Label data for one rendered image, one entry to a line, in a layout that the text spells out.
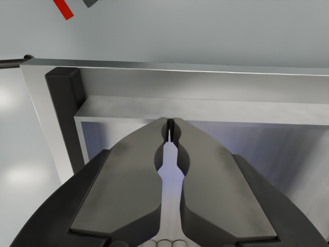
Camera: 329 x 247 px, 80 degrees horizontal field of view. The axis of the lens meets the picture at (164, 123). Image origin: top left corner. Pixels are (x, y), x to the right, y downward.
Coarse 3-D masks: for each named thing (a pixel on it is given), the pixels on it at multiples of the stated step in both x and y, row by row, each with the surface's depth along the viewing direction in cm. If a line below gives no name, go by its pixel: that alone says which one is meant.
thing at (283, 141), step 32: (96, 96) 17; (96, 128) 18; (128, 128) 18; (224, 128) 18; (256, 128) 18; (288, 128) 18; (320, 128) 14; (256, 160) 21; (288, 160) 21; (320, 160) 21; (288, 192) 23; (320, 192) 23; (160, 224) 27; (320, 224) 24
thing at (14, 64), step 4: (24, 56) 99; (28, 56) 99; (32, 56) 99; (0, 60) 92; (4, 60) 93; (8, 60) 93; (12, 60) 94; (16, 60) 94; (20, 60) 95; (24, 60) 97; (0, 64) 92; (4, 64) 92; (8, 64) 93; (12, 64) 94; (16, 64) 94; (0, 68) 93; (4, 68) 94; (8, 68) 94
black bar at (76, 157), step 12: (48, 72) 14; (60, 72) 14; (72, 72) 14; (48, 84) 14; (60, 84) 14; (72, 84) 14; (60, 96) 14; (72, 96) 15; (84, 96) 16; (60, 108) 15; (72, 108) 15; (60, 120) 16; (72, 120) 16; (72, 132) 16; (72, 144) 17; (72, 156) 18; (72, 168) 18
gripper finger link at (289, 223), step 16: (240, 160) 9; (256, 176) 8; (256, 192) 7; (272, 192) 7; (272, 208) 7; (288, 208) 7; (272, 224) 6; (288, 224) 6; (304, 224) 6; (272, 240) 6; (288, 240) 6; (304, 240) 6; (320, 240) 6
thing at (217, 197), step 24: (192, 144) 10; (216, 144) 10; (192, 168) 8; (216, 168) 8; (192, 192) 7; (216, 192) 7; (240, 192) 7; (192, 216) 7; (216, 216) 6; (240, 216) 6; (264, 216) 6; (192, 240) 7; (216, 240) 6; (240, 240) 6
